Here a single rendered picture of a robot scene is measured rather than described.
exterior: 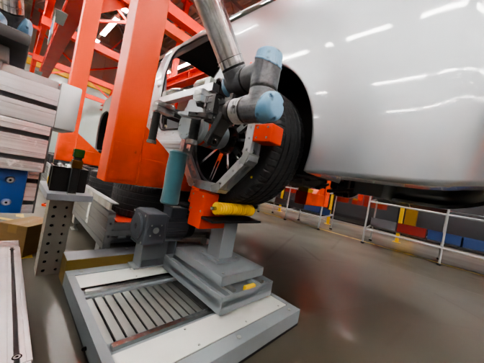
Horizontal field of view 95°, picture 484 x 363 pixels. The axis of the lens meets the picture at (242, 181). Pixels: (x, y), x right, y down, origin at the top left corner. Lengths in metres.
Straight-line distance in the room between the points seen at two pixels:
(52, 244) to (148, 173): 0.58
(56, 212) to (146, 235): 0.47
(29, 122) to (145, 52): 1.01
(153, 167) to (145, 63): 0.57
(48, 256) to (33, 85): 1.10
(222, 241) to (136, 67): 1.04
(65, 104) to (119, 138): 0.80
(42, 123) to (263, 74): 0.48
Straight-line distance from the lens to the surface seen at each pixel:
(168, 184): 1.10
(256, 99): 0.60
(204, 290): 1.11
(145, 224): 1.25
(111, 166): 1.35
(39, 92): 0.58
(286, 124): 1.00
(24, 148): 0.57
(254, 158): 0.91
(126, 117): 1.38
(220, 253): 1.21
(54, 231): 1.51
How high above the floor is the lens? 0.65
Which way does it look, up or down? level
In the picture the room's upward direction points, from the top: 11 degrees clockwise
